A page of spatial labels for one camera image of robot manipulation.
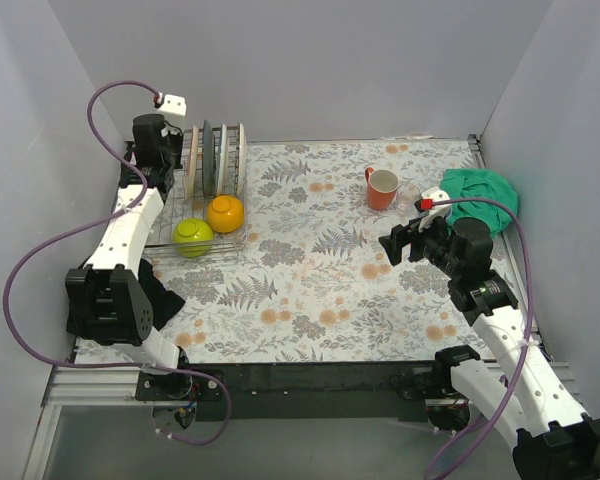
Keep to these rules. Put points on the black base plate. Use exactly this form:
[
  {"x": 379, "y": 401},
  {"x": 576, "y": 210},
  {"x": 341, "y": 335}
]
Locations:
[{"x": 396, "y": 389}]

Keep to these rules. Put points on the orange mug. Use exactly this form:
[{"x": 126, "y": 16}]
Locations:
[{"x": 381, "y": 188}]

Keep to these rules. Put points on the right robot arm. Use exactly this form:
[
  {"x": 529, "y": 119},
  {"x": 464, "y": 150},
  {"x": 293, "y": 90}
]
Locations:
[{"x": 505, "y": 325}]

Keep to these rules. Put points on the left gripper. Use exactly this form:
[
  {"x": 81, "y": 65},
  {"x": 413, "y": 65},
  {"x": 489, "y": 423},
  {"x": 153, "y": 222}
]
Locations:
[{"x": 172, "y": 147}]

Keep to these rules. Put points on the floral table mat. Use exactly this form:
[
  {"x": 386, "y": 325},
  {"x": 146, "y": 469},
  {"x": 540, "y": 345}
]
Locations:
[{"x": 312, "y": 282}]

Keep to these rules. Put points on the clear plastic glass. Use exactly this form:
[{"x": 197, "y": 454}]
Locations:
[{"x": 407, "y": 195}]

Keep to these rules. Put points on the lime green bowl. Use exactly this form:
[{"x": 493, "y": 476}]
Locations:
[{"x": 194, "y": 237}]

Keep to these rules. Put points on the metal wire dish rack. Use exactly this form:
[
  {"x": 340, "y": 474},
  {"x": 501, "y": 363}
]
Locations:
[{"x": 160, "y": 240}]

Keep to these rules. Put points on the light blue beige plate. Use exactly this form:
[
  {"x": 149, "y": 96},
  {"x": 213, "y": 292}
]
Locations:
[{"x": 182, "y": 150}]

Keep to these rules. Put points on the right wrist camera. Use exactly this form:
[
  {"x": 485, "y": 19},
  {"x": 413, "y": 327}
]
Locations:
[{"x": 430, "y": 206}]

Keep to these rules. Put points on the white black striped plate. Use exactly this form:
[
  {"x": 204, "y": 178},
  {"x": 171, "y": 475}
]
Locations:
[{"x": 241, "y": 162}]

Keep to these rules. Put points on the dark patterned plate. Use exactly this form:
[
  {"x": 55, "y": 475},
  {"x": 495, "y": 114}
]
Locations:
[{"x": 208, "y": 160}]

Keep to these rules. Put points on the white teal rimmed plate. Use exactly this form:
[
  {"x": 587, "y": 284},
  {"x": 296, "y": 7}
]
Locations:
[{"x": 222, "y": 159}]

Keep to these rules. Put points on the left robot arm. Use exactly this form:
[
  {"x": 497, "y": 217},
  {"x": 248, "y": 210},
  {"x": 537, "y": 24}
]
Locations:
[{"x": 114, "y": 297}]

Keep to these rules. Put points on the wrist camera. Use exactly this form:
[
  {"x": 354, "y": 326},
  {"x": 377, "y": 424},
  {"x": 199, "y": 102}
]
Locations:
[
  {"x": 430, "y": 206},
  {"x": 173, "y": 108}
]

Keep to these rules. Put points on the aluminium frame rail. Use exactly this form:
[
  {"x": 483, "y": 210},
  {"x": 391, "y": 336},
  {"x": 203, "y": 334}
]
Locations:
[{"x": 117, "y": 387}]

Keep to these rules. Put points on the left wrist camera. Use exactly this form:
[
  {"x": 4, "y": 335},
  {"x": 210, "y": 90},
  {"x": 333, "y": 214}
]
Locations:
[{"x": 173, "y": 108}]

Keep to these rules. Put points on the black cloth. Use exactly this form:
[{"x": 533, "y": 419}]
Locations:
[{"x": 166, "y": 304}]

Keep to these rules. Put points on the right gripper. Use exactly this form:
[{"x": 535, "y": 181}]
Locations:
[{"x": 412, "y": 242}]

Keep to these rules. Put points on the yellow orange bowl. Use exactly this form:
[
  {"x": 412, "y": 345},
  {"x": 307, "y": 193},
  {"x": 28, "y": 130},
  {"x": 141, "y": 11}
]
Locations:
[{"x": 225, "y": 214}]

